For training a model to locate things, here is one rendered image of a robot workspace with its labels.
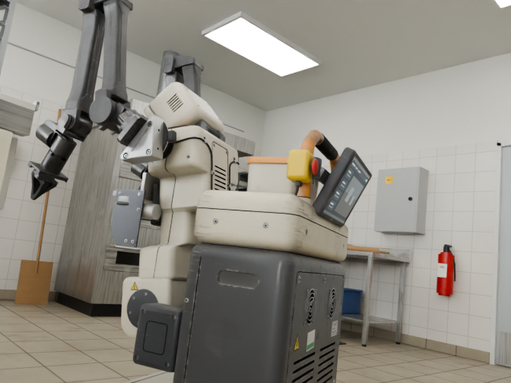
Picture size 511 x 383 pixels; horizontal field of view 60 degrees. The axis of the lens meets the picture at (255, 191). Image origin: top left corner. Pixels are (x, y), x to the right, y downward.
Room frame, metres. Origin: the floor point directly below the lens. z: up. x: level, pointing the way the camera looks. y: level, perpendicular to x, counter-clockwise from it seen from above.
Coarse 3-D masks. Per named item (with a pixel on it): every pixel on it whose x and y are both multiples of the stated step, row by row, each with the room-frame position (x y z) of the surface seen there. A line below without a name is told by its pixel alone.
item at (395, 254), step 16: (352, 256) 4.87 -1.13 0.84; (368, 256) 4.32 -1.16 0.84; (384, 256) 4.39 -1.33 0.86; (400, 256) 4.81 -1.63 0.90; (368, 272) 4.31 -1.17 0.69; (400, 272) 4.74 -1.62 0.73; (368, 288) 4.30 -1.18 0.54; (400, 288) 4.73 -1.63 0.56; (368, 304) 4.30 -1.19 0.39; (400, 304) 4.72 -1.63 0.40; (352, 320) 4.45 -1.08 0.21; (368, 320) 4.32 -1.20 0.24; (384, 320) 4.63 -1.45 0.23; (400, 320) 4.71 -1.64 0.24; (400, 336) 4.73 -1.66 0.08
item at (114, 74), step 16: (96, 0) 1.21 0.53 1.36; (112, 0) 1.19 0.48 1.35; (128, 0) 1.23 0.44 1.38; (112, 16) 1.19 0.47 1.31; (128, 16) 1.23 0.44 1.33; (112, 32) 1.19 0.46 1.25; (112, 48) 1.19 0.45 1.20; (112, 64) 1.18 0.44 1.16; (112, 80) 1.17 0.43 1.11; (96, 96) 1.16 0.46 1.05; (112, 96) 1.18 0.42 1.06; (96, 112) 1.15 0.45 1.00; (112, 112) 1.14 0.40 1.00
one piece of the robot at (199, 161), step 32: (192, 128) 1.18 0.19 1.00; (160, 160) 1.21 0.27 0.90; (192, 160) 1.17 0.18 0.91; (224, 160) 1.32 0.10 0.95; (160, 192) 1.28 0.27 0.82; (192, 192) 1.23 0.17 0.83; (160, 224) 1.29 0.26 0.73; (192, 224) 1.27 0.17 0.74; (160, 256) 1.23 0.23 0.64; (128, 288) 1.26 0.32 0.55; (160, 288) 1.22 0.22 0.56; (128, 320) 1.26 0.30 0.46
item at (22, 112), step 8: (0, 96) 0.75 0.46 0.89; (8, 96) 0.76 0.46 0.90; (0, 104) 0.76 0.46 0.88; (8, 104) 0.77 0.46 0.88; (16, 104) 0.78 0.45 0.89; (24, 104) 0.79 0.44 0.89; (32, 104) 0.80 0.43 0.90; (0, 112) 0.76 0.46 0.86; (8, 112) 0.77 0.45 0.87; (16, 112) 0.78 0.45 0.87; (24, 112) 0.79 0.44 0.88; (32, 112) 0.80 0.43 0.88; (0, 120) 0.76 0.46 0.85; (8, 120) 0.77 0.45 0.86; (16, 120) 0.78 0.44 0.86; (24, 120) 0.79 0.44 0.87; (32, 120) 0.80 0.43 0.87; (16, 128) 0.78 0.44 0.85; (24, 128) 0.80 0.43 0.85
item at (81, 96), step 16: (80, 0) 1.21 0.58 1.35; (96, 16) 1.22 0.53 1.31; (96, 32) 1.23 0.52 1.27; (80, 48) 1.23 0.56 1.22; (96, 48) 1.23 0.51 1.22; (80, 64) 1.23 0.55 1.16; (96, 64) 1.24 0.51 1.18; (80, 80) 1.22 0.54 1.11; (96, 80) 1.25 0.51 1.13; (80, 96) 1.21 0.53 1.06; (64, 112) 1.22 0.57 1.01; (80, 112) 1.22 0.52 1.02; (80, 128) 1.23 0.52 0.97
